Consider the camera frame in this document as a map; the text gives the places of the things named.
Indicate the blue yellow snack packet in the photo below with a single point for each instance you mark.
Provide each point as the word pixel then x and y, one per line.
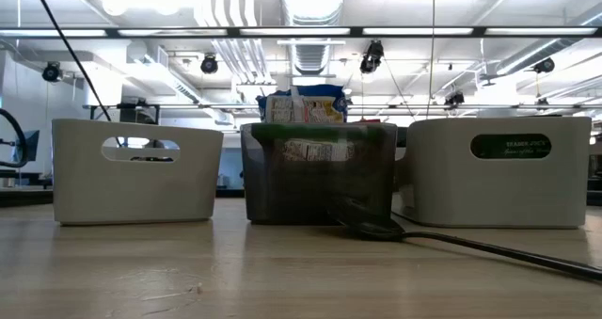
pixel 305 107

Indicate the black spoon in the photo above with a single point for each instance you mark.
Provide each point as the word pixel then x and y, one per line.
pixel 371 225

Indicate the yellow-lidded spice jar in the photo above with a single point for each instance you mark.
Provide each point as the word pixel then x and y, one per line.
pixel 512 146

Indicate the dark grey plastic bin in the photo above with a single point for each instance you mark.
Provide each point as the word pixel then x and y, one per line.
pixel 291 192

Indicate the black linear light bar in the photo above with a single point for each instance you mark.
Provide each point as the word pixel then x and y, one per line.
pixel 356 31

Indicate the light grey plastic bin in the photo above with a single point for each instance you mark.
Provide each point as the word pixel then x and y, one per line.
pixel 442 192
pixel 141 192

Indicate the blue computer monitor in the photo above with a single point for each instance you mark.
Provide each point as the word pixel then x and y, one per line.
pixel 33 145

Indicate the silver ventilation duct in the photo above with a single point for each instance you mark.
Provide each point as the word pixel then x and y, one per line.
pixel 310 55

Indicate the black horizontal rail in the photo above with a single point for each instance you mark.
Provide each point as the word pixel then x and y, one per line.
pixel 423 106

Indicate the black aluminium table frame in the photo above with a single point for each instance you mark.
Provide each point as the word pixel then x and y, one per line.
pixel 26 196

